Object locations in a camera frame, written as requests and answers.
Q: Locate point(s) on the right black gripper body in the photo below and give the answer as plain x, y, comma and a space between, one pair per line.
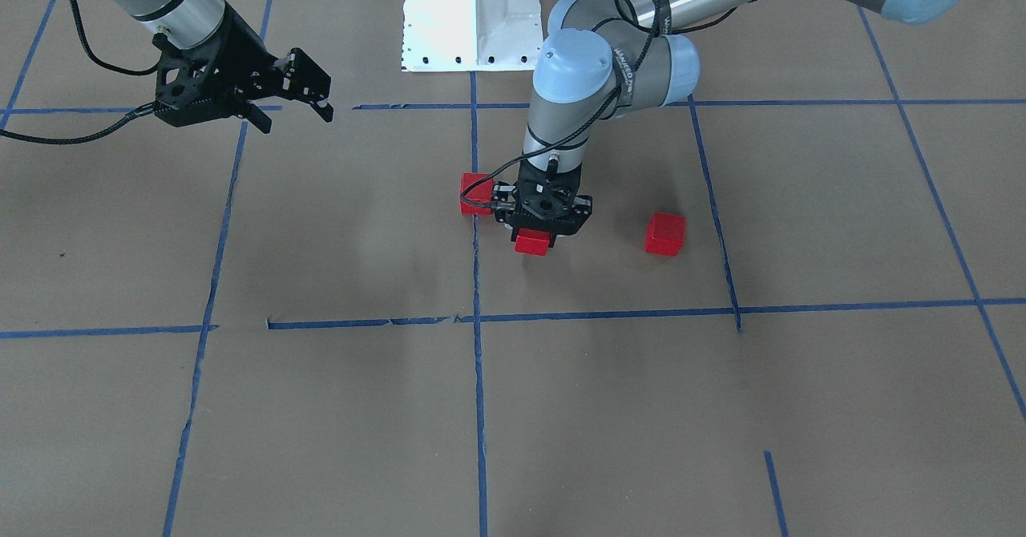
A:
238, 54

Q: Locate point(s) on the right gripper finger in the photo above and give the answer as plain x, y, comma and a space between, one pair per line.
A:
255, 116
300, 78

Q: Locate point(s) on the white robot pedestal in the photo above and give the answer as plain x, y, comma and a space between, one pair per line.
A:
471, 35

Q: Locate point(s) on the red block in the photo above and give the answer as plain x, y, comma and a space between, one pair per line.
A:
480, 194
532, 242
665, 234

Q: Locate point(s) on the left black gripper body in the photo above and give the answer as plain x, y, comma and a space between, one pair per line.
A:
502, 195

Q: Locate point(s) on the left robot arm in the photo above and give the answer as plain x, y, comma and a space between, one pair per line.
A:
604, 59

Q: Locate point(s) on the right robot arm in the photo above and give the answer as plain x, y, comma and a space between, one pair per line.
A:
187, 23

